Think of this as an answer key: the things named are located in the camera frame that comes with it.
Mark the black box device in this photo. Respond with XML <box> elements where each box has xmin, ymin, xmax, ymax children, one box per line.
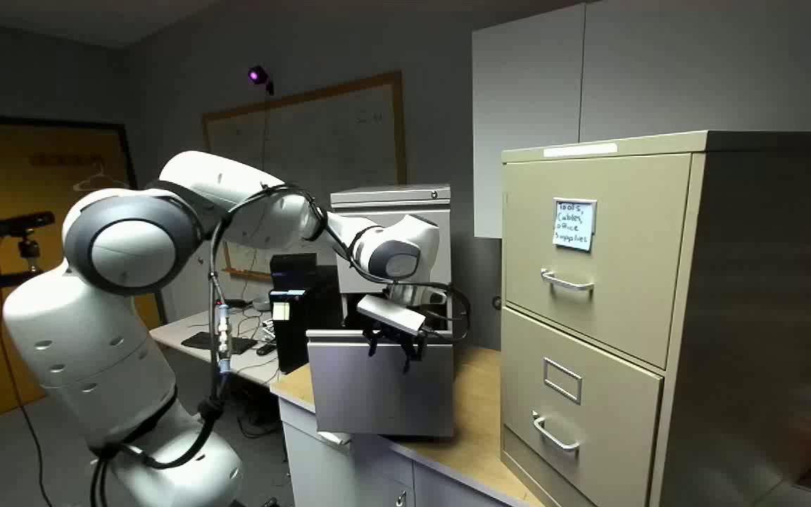
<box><xmin>269</xmin><ymin>251</ymin><xmax>343</xmax><ymax>375</ymax></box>

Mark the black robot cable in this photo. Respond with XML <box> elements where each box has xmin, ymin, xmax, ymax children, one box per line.
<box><xmin>87</xmin><ymin>182</ymin><xmax>289</xmax><ymax>507</ymax></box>

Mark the white handwritten sticky note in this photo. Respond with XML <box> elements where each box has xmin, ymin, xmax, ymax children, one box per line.
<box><xmin>549</xmin><ymin>193</ymin><xmax>601</xmax><ymax>257</ymax></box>

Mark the grey metal file box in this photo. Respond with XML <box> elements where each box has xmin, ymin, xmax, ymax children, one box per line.
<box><xmin>304</xmin><ymin>326</ymin><xmax>456</xmax><ymax>441</ymax></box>

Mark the camera with purple light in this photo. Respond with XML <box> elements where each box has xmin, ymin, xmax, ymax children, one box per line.
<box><xmin>246</xmin><ymin>62</ymin><xmax>280</xmax><ymax>99</ymax></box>

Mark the white wall cupboard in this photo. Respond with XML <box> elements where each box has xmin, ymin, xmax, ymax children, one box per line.
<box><xmin>470</xmin><ymin>0</ymin><xmax>811</xmax><ymax>241</ymax></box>

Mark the beige drawer with label holder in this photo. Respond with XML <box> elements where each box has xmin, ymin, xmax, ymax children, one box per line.
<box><xmin>500</xmin><ymin>305</ymin><xmax>667</xmax><ymax>507</ymax></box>

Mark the yellow door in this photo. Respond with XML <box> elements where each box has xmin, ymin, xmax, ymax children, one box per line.
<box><xmin>0</xmin><ymin>112</ymin><xmax>166</xmax><ymax>431</ymax></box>

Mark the wood framed whiteboard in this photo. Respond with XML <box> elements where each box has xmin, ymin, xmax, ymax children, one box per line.
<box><xmin>201</xmin><ymin>71</ymin><xmax>408</xmax><ymax>282</ymax></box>

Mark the white cluttered desk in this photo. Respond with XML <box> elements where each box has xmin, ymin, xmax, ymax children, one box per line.
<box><xmin>148</xmin><ymin>300</ymin><xmax>286</xmax><ymax>391</ymax></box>

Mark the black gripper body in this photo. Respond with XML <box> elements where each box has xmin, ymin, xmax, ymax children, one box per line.
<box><xmin>386</xmin><ymin>278</ymin><xmax>466</xmax><ymax>345</ymax></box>

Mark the grey counter base cabinet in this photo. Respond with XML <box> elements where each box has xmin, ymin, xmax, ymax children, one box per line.
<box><xmin>276</xmin><ymin>396</ymin><xmax>512</xmax><ymax>507</ymax></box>

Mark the black camera on tripod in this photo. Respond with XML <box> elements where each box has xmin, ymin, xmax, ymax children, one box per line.
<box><xmin>0</xmin><ymin>209</ymin><xmax>56</xmax><ymax>276</ymax></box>

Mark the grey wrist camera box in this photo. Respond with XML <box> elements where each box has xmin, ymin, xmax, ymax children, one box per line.
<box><xmin>356</xmin><ymin>292</ymin><xmax>431</xmax><ymax>337</ymax></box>

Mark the beige metal file cabinet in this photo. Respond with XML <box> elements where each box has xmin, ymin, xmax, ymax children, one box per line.
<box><xmin>500</xmin><ymin>126</ymin><xmax>811</xmax><ymax>507</ymax></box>

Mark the beige drawer with note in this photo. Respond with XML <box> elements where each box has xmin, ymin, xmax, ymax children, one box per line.
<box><xmin>500</xmin><ymin>151</ymin><xmax>695</xmax><ymax>371</ymax></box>

